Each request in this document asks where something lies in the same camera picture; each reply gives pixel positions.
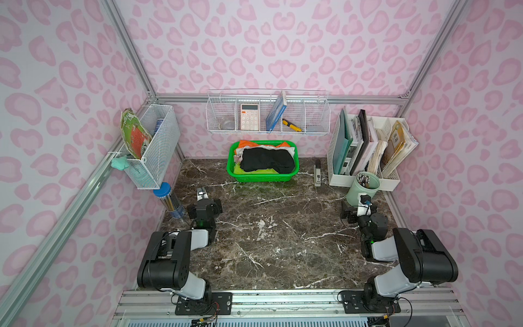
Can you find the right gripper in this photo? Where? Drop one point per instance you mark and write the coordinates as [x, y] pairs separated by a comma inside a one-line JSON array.
[[352, 210]]

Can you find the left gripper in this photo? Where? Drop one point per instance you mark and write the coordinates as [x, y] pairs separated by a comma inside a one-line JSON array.
[[203, 203]]

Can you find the black shorts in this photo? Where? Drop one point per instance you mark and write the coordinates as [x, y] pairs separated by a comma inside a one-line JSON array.
[[279, 160]]

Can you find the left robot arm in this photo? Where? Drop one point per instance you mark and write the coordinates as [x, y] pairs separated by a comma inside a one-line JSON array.
[[165, 266]]

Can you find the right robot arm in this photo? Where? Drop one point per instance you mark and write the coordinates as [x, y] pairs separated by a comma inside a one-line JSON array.
[[421, 256]]

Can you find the blue lidded pencil tube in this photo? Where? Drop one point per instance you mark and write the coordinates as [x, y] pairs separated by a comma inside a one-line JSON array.
[[170, 201]]

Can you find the mint green pencil cup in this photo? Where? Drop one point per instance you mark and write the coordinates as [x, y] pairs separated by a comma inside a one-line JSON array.
[[355, 189]]

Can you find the bundle of pencils in cup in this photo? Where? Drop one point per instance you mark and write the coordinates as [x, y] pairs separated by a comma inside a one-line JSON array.
[[363, 180]]

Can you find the white mesh side basket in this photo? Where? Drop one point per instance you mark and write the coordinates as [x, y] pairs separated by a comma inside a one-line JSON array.
[[148, 173]]

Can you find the folded clothes in basket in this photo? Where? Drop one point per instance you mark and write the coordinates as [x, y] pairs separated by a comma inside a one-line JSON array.
[[239, 151]]

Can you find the white book organizer box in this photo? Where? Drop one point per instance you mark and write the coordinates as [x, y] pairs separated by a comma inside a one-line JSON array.
[[369, 141]]

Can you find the teal folder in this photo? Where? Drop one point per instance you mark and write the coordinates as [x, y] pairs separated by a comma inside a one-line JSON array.
[[343, 143]]

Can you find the orange English textbook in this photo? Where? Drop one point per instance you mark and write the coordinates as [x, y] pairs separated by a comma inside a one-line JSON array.
[[395, 144]]

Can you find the green red snack packet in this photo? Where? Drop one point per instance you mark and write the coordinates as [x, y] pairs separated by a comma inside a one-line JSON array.
[[136, 138]]

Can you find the white orange calculator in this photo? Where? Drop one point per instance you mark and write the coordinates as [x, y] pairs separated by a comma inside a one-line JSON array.
[[250, 117]]

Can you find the blue book on shelf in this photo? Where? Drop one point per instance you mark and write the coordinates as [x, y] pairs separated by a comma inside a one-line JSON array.
[[276, 113]]

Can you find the yellow utility knife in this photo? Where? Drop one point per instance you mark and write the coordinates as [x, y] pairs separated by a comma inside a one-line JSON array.
[[292, 126]]

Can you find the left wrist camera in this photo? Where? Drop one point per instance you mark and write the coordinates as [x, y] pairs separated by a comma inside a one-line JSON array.
[[201, 194]]

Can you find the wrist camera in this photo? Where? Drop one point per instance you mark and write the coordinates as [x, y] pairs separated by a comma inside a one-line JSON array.
[[201, 194], [364, 205]]

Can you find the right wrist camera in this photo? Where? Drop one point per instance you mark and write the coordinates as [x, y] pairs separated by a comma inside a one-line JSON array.
[[364, 205]]

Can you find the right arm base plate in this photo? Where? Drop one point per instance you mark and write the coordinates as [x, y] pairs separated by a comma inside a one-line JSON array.
[[362, 302]]

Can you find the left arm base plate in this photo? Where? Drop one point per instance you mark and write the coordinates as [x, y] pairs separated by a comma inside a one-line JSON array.
[[220, 302]]

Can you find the mint green wall hook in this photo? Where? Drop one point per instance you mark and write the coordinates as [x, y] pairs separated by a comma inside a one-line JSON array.
[[120, 163]]

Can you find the white wire wall shelf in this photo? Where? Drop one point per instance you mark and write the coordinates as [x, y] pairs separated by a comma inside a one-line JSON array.
[[309, 110]]

